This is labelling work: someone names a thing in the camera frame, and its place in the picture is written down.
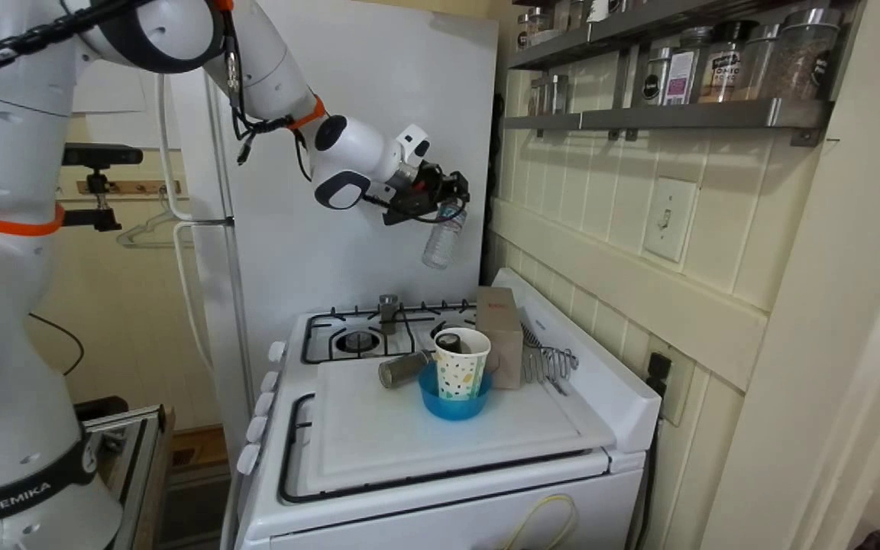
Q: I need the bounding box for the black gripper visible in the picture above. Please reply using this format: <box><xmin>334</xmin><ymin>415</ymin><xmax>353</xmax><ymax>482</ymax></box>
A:
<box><xmin>386</xmin><ymin>163</ymin><xmax>474</xmax><ymax>228</ymax></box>

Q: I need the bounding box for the clear glass jar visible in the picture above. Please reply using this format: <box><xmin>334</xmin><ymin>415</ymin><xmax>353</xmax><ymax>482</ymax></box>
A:
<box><xmin>420</xmin><ymin>215</ymin><xmax>470</xmax><ymax>274</ymax></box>

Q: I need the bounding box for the white gas stove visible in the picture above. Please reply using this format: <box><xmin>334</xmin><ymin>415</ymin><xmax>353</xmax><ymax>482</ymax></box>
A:
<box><xmin>220</xmin><ymin>267</ymin><xmax>662</xmax><ymax>550</ymax></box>

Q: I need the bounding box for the black burner grate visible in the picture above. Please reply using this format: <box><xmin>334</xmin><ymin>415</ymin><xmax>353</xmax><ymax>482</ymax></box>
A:
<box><xmin>299</xmin><ymin>307</ymin><xmax>395</xmax><ymax>368</ymax></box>
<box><xmin>275</xmin><ymin>392</ymin><xmax>325</xmax><ymax>506</ymax></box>
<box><xmin>407</xmin><ymin>299</ymin><xmax>487</xmax><ymax>356</ymax></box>

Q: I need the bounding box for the white refrigerator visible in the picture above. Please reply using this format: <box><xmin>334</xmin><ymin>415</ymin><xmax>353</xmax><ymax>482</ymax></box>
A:
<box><xmin>160</xmin><ymin>0</ymin><xmax>503</xmax><ymax>430</ymax></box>

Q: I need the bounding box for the grey cylinder shaker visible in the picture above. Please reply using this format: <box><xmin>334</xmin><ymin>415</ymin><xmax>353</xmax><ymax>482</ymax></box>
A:
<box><xmin>375</xmin><ymin>295</ymin><xmax>407</xmax><ymax>330</ymax></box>

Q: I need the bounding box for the brown cardboard box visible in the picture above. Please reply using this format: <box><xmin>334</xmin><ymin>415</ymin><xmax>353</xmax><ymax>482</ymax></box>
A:
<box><xmin>474</xmin><ymin>286</ymin><xmax>532</xmax><ymax>396</ymax></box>

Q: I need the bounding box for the patterned paper cup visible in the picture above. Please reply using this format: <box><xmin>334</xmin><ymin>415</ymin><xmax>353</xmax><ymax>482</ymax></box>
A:
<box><xmin>428</xmin><ymin>325</ymin><xmax>495</xmax><ymax>405</ymax></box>

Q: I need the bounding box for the grey metal can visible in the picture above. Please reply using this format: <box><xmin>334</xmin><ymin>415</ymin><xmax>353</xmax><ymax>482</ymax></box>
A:
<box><xmin>375</xmin><ymin>350</ymin><xmax>435</xmax><ymax>392</ymax></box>

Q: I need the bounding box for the blue plastic bowl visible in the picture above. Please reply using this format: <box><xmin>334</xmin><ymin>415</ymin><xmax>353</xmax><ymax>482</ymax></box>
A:
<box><xmin>417</xmin><ymin>365</ymin><xmax>495</xmax><ymax>423</ymax></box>

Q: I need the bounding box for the metal spice rack shelf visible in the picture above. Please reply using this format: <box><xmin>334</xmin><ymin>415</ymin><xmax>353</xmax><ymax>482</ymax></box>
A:
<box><xmin>505</xmin><ymin>0</ymin><xmax>872</xmax><ymax>75</ymax></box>
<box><xmin>497</xmin><ymin>96</ymin><xmax>837</xmax><ymax>151</ymax></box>

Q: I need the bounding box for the white plastic cutting board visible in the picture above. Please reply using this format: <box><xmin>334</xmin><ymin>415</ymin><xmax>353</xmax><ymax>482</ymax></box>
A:
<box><xmin>311</xmin><ymin>356</ymin><xmax>618</xmax><ymax>497</ymax></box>

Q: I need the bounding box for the metal robot cart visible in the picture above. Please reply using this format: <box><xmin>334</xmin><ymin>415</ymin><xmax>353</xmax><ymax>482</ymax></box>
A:
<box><xmin>73</xmin><ymin>402</ymin><xmax>175</xmax><ymax>550</ymax></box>

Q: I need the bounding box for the cream light switch plate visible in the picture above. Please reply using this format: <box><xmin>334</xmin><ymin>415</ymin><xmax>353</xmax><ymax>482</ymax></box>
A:
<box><xmin>641</xmin><ymin>178</ymin><xmax>699</xmax><ymax>267</ymax></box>

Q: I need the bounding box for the black plug with cord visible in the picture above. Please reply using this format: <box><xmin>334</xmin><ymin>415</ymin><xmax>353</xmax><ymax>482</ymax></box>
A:
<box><xmin>628</xmin><ymin>350</ymin><xmax>675</xmax><ymax>550</ymax></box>

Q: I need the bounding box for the cream wall outlet plate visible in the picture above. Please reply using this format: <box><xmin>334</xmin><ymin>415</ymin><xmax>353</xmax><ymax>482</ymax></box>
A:
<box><xmin>660</xmin><ymin>356</ymin><xmax>696</xmax><ymax>430</ymax></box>

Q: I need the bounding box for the white wall board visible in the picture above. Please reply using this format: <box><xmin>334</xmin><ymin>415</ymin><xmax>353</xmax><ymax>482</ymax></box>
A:
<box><xmin>72</xmin><ymin>59</ymin><xmax>168</xmax><ymax>146</ymax></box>

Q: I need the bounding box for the black camera on tripod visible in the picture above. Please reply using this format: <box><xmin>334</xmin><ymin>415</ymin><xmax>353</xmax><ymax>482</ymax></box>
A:
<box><xmin>57</xmin><ymin>142</ymin><xmax>147</xmax><ymax>236</ymax></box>

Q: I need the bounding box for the thin black wall cable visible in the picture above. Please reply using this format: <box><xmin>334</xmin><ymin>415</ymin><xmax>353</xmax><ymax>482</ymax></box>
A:
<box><xmin>28</xmin><ymin>309</ymin><xmax>90</xmax><ymax>382</ymax></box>

